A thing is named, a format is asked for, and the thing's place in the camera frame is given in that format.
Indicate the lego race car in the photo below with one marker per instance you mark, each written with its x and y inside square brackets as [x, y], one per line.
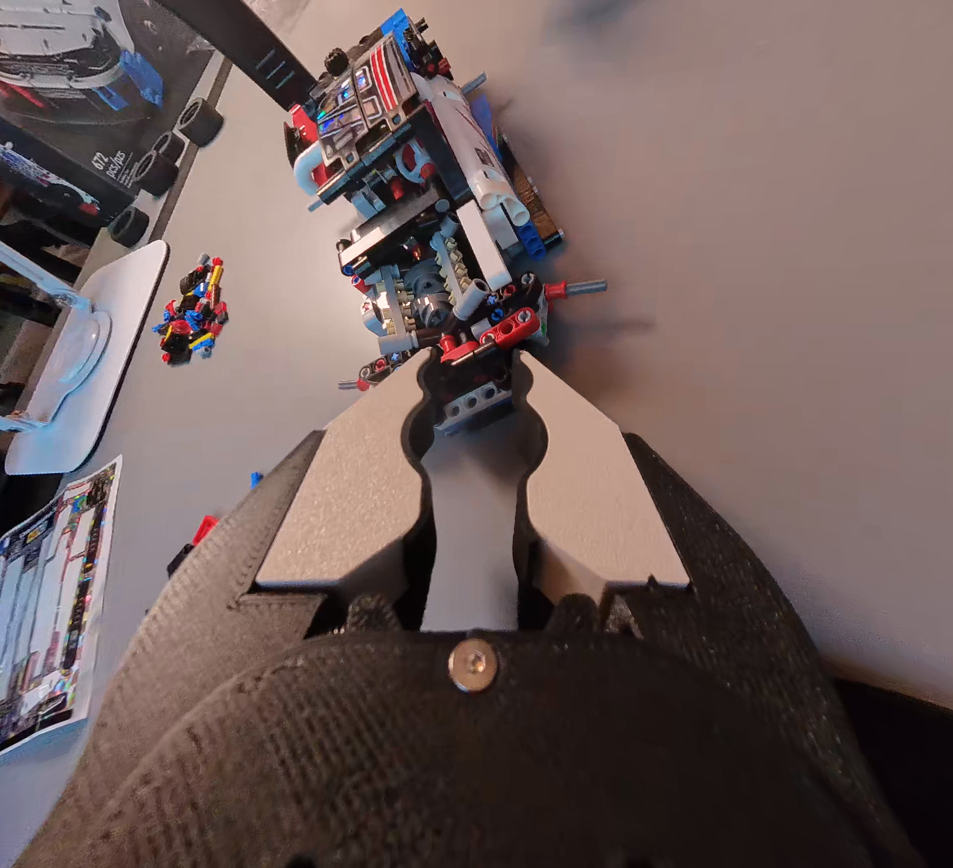
[417, 213]

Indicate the pile of blue lego pieces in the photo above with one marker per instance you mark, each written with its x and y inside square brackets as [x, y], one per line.
[205, 525]

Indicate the white book stand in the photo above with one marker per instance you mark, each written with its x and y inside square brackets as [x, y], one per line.
[104, 332]

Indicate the black lego box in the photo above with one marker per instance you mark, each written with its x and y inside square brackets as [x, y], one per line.
[74, 64]

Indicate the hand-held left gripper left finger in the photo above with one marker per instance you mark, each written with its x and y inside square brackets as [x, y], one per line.
[342, 511]

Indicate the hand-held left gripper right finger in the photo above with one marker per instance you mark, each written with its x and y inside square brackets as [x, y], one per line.
[603, 511]

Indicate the pile of mixed lego pieces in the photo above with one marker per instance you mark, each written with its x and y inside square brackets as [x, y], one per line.
[190, 317]

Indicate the holographic sticker sheet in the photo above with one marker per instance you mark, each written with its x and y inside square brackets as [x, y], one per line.
[52, 600]

